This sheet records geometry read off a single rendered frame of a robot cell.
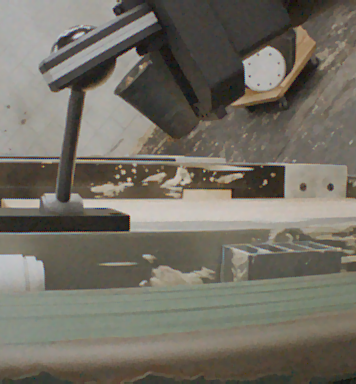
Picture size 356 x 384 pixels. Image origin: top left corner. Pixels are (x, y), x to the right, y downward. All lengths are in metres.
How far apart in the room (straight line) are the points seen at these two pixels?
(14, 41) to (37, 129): 0.87
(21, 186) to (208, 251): 0.49
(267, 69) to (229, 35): 0.72
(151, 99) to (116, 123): 1.09
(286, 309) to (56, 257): 0.23
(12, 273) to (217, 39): 0.16
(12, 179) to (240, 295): 0.70
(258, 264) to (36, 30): 5.71
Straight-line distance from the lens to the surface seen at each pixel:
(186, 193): 0.93
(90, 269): 0.39
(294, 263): 0.39
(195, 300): 0.17
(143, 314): 0.16
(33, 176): 0.87
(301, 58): 4.08
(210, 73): 0.31
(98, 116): 6.05
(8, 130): 5.85
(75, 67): 0.31
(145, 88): 5.04
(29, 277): 0.35
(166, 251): 0.40
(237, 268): 0.39
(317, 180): 1.03
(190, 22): 0.31
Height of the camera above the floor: 1.44
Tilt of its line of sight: 19 degrees down
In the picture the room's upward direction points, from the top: 48 degrees counter-clockwise
